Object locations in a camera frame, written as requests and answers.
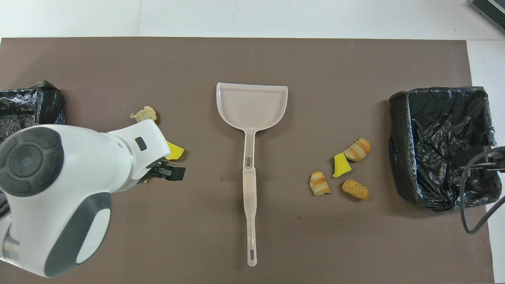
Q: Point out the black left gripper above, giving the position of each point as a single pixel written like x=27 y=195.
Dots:
x=154 y=170

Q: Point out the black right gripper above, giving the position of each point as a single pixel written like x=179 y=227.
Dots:
x=499 y=159

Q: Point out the torn croissant pastry piece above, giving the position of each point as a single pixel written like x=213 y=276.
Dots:
x=146 y=114

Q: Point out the beige plastic dustpan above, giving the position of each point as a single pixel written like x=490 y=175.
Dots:
x=252 y=106

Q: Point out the long striped croissant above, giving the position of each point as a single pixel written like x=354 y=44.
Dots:
x=358 y=149

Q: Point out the short striped croissant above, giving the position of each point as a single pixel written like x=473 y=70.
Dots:
x=319 y=183

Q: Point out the brown bread roll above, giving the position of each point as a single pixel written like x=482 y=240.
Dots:
x=356 y=189

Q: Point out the small yellow sponge piece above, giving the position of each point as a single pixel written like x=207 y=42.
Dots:
x=341 y=165

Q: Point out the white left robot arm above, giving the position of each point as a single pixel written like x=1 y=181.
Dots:
x=59 y=197

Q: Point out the black bag-lined bin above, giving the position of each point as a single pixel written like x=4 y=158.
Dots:
x=23 y=106
x=434 y=118

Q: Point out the brown paper table mat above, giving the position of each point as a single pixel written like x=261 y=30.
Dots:
x=276 y=236

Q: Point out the dark grey ribbed device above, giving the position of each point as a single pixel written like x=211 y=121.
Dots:
x=493 y=10

